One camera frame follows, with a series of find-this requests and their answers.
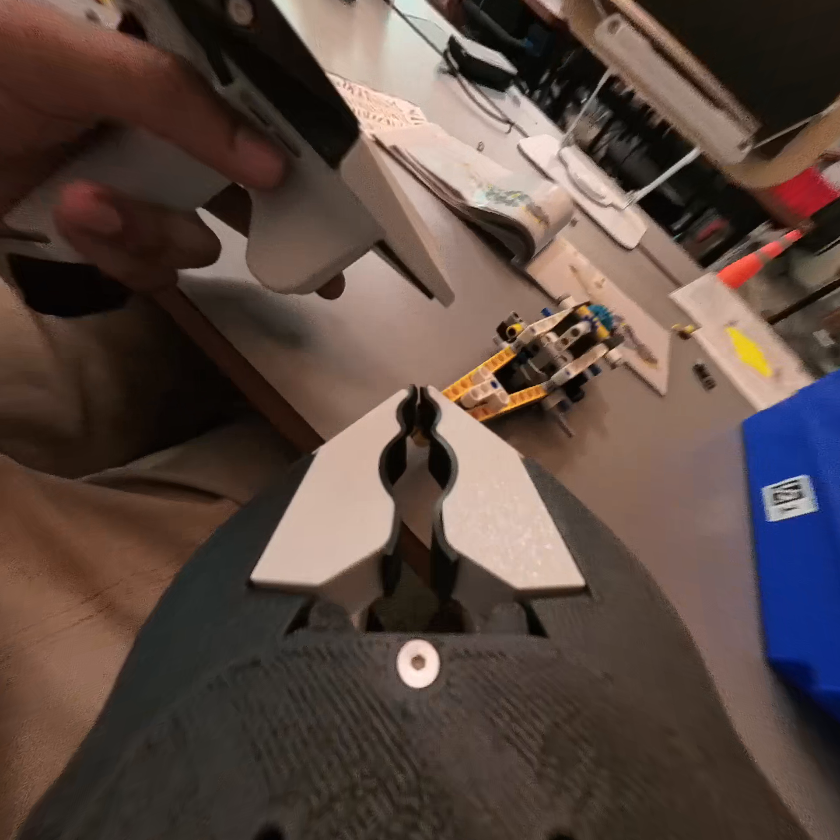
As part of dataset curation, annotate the person's left hand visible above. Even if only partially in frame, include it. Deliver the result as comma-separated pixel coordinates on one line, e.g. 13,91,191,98
0,0,347,301

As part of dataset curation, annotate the paper sheet with yellow shape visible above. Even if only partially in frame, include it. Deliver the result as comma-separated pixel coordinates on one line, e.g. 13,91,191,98
669,270,816,411

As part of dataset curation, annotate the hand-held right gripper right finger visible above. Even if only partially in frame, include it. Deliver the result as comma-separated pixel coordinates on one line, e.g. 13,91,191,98
422,386,587,622

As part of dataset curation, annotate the red box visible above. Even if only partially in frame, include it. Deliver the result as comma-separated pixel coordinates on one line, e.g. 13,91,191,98
771,167,840,221

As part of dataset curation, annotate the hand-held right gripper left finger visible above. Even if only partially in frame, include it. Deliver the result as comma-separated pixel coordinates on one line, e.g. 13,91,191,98
249,386,421,629

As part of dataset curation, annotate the person's beige trouser leg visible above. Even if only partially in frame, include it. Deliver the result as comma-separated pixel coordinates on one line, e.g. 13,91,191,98
0,276,322,840

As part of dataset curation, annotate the yellow and white lego model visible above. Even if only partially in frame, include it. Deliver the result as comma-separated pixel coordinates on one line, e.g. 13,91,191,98
441,298,627,438

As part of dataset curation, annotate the open instruction booklet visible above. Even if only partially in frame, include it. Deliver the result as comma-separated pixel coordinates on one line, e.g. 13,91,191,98
371,121,578,265

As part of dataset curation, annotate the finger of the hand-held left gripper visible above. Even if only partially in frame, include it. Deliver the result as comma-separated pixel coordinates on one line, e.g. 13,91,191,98
341,140,455,308

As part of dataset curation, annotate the black device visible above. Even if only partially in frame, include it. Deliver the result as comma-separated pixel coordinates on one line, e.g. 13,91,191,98
445,33,521,93

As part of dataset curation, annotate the white flat tray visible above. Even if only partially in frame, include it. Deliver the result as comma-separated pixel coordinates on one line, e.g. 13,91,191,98
517,134,649,252

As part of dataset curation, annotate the blue box with tag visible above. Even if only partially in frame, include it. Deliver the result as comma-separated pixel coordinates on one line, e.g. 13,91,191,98
742,371,840,723

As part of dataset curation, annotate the orange cone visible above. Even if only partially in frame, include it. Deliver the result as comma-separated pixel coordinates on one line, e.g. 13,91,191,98
717,228,806,290

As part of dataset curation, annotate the black patterned paper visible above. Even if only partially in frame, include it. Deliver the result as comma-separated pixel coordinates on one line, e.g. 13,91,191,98
326,72,429,139

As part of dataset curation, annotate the white paper sheet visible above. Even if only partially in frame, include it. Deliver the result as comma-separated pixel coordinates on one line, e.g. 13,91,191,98
525,236,672,398

